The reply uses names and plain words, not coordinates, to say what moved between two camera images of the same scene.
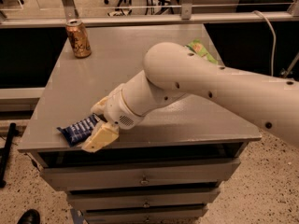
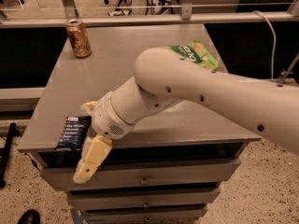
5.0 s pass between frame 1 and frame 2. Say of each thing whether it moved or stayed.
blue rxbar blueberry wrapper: moved
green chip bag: stayed
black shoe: stayed
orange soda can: stayed
